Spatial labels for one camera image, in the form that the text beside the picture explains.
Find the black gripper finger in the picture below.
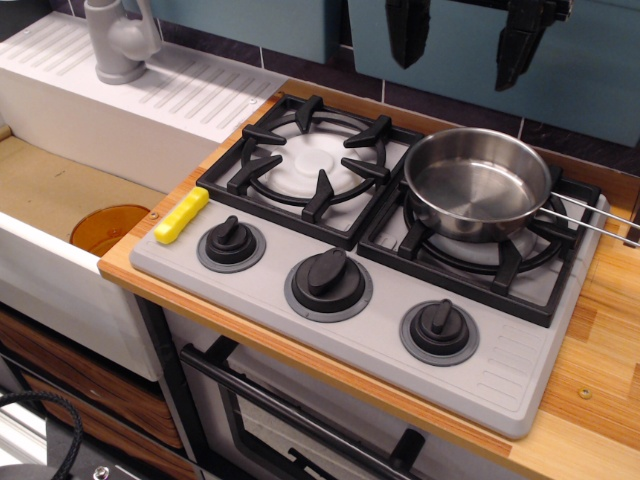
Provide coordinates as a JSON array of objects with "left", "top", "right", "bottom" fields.
[
  {"left": 495, "top": 0, "right": 571, "bottom": 92},
  {"left": 385, "top": 0, "right": 431, "bottom": 69}
]

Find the stainless steel pan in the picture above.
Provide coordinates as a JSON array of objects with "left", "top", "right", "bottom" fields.
[{"left": 403, "top": 127, "right": 639, "bottom": 247}]

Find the yellow toy fry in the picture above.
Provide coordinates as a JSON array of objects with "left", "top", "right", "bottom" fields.
[{"left": 153, "top": 187, "right": 209, "bottom": 245}]

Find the grey toy stove top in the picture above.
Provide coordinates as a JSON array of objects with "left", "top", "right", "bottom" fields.
[{"left": 130, "top": 95, "right": 609, "bottom": 438}]

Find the black middle stove knob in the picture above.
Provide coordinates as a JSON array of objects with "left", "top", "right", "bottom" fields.
[{"left": 284, "top": 248, "right": 373, "bottom": 323}]

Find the black stove knob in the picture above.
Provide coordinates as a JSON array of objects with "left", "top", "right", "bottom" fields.
[
  {"left": 197, "top": 215, "right": 267, "bottom": 274},
  {"left": 284, "top": 248, "right": 373, "bottom": 323},
  {"left": 399, "top": 299, "right": 480, "bottom": 367}
]

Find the black left stove knob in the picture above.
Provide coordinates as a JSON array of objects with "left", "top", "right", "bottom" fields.
[{"left": 197, "top": 215, "right": 267, "bottom": 274}]

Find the black right stove knob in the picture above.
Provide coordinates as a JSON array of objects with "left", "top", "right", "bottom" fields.
[{"left": 399, "top": 299, "right": 480, "bottom": 367}]

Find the black left burner grate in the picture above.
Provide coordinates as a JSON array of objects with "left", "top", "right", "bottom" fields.
[{"left": 196, "top": 95, "right": 422, "bottom": 250}]

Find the black burner grate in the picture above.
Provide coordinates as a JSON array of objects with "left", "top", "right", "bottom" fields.
[
  {"left": 357, "top": 167, "right": 602, "bottom": 327},
  {"left": 196, "top": 95, "right": 422, "bottom": 250}
]

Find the black right burner grate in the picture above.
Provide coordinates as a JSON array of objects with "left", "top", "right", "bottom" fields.
[{"left": 357, "top": 167, "right": 602, "bottom": 327}]

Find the grey toy faucet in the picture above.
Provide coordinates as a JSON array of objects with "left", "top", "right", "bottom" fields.
[{"left": 84, "top": 0, "right": 162, "bottom": 85}]

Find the white toy sink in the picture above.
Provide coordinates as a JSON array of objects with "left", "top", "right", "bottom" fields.
[{"left": 1, "top": 13, "right": 284, "bottom": 381}]

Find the orange plastic plate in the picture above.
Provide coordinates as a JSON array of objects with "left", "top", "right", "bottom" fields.
[{"left": 69, "top": 204, "right": 150, "bottom": 257}]

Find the wooden drawer front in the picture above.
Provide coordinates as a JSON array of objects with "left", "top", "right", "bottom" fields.
[{"left": 1, "top": 305, "right": 197, "bottom": 479}]

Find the teal right wall cabinet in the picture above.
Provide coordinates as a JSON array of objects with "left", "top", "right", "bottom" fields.
[{"left": 348, "top": 1, "right": 639, "bottom": 147}]

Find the teal wall cabinet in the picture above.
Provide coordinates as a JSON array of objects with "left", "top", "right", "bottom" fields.
[
  {"left": 152, "top": 1, "right": 342, "bottom": 63},
  {"left": 348, "top": 1, "right": 639, "bottom": 147}
]

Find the teal left wall cabinet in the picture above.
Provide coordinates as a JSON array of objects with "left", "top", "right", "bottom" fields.
[{"left": 152, "top": 1, "right": 342, "bottom": 63}]

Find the oven door with black handle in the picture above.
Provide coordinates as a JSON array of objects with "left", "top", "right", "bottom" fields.
[{"left": 180, "top": 337, "right": 513, "bottom": 479}]

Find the black braided cable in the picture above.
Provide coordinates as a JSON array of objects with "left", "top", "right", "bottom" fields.
[{"left": 0, "top": 391, "right": 84, "bottom": 480}]

